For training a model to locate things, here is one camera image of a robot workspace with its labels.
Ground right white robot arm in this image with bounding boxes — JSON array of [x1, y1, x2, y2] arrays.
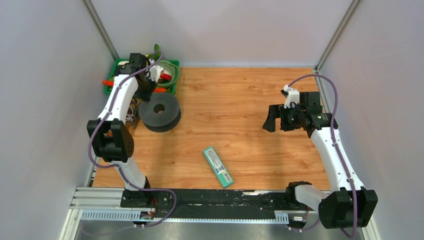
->
[[262, 88, 378, 230]]

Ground teal rectangular box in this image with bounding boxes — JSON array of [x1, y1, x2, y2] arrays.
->
[[203, 146, 234, 189]]

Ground green plastic tray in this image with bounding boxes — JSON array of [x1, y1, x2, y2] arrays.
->
[[108, 58, 181, 94]]

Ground clear box of wires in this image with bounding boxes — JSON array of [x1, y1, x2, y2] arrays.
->
[[125, 97, 142, 132]]

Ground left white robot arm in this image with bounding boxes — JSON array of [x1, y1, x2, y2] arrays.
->
[[86, 50, 164, 208]]

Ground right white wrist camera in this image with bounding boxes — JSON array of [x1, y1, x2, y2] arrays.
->
[[281, 85, 300, 109]]

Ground red toy chili pepper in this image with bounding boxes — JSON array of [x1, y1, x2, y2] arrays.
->
[[160, 73, 172, 81]]

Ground aluminium frame rail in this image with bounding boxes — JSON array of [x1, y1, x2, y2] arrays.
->
[[58, 186, 382, 240]]

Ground dark grey cable spool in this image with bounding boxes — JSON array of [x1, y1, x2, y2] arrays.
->
[[138, 92, 182, 133]]

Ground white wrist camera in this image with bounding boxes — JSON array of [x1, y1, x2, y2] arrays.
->
[[281, 85, 300, 109], [145, 59, 165, 83]]

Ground orange toy carrot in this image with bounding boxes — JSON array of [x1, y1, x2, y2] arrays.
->
[[102, 80, 114, 87]]

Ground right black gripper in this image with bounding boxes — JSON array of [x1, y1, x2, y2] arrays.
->
[[262, 103, 305, 132]]

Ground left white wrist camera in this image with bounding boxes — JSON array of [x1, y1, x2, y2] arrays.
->
[[145, 59, 165, 83]]

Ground orange toy sausage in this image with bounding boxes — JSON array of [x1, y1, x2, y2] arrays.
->
[[154, 87, 168, 93]]

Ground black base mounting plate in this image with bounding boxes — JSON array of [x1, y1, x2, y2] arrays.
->
[[120, 188, 307, 220]]

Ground green toy leaf vegetable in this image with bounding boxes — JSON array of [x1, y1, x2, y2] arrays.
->
[[146, 43, 162, 61]]

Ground green toy long beans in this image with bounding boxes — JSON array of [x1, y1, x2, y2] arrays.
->
[[157, 60, 181, 89]]

